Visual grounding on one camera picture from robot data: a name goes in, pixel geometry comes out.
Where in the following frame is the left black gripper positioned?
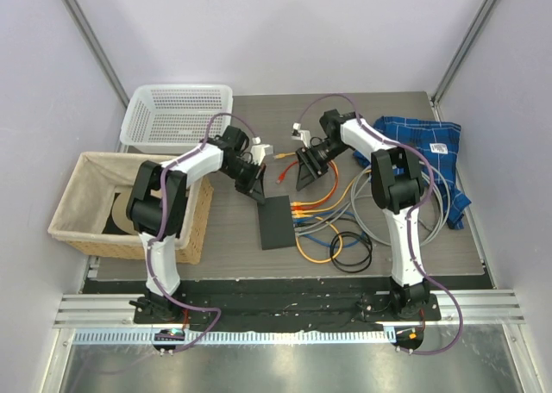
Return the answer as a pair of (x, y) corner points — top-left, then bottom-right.
(222, 159), (267, 204)

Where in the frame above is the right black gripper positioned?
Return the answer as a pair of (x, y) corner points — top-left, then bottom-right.
(295, 140), (349, 191)

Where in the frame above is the black network switch box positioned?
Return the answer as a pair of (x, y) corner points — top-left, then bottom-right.
(257, 195), (295, 251)

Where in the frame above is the red ethernet cable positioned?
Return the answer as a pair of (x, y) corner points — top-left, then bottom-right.
(275, 159), (338, 209)

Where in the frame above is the blue plaid cloth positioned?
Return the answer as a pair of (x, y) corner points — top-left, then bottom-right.
(373, 116), (471, 230)

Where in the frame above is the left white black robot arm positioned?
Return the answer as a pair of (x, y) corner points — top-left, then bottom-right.
(126, 126), (273, 324)

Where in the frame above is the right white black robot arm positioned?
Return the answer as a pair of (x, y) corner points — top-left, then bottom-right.
(295, 109), (430, 320)

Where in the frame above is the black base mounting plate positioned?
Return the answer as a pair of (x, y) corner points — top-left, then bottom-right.
(83, 273), (495, 318)

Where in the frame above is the white perforated plastic basket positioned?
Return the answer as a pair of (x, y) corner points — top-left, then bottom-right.
(120, 84), (233, 154)

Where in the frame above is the brown tape roll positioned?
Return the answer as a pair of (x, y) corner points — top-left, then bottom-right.
(110, 190), (137, 235)

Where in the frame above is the wicker basket with liner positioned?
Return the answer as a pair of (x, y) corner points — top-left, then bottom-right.
(48, 152), (213, 265)

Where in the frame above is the long orange ethernet cable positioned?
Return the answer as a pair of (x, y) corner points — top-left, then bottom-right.
(273, 152), (372, 215)

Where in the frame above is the looped orange ethernet cable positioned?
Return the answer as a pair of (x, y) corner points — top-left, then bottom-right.
(292, 211), (346, 265)

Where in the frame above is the blue ethernet cable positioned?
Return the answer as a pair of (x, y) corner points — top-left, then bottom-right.
(293, 207), (367, 248)

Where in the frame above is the grey ethernet cable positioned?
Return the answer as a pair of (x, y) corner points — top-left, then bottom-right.
(293, 168), (448, 246)

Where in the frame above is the black ethernet cable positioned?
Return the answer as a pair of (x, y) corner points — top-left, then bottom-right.
(329, 231), (373, 274)

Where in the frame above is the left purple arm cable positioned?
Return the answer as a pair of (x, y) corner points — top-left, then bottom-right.
(146, 112), (260, 353)

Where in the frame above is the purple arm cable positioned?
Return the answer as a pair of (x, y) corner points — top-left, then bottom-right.
(146, 112), (260, 353)
(297, 92), (465, 356)

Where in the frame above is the white slotted cable duct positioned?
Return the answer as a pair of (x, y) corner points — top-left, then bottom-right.
(72, 327), (396, 346)

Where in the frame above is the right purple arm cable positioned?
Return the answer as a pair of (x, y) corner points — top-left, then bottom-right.
(297, 92), (465, 356)

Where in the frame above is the aluminium frame rail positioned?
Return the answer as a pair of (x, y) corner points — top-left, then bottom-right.
(54, 290), (524, 333)

